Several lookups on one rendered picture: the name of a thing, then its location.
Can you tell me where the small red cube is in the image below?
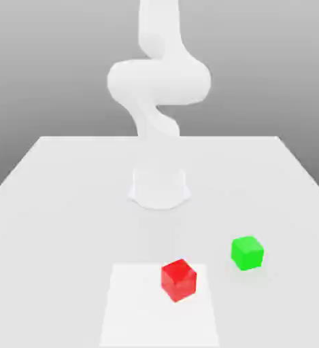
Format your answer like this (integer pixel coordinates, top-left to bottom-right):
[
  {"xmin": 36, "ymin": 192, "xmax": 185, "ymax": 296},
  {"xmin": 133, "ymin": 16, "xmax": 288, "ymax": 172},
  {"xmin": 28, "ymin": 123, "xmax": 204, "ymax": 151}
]
[{"xmin": 161, "ymin": 258, "xmax": 198, "ymax": 303}]

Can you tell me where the small green cube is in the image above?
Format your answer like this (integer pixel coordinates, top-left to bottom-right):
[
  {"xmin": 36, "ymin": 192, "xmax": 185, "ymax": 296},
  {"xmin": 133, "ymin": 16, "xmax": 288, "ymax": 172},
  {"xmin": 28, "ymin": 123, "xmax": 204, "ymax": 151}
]
[{"xmin": 230, "ymin": 235, "xmax": 265, "ymax": 272}]

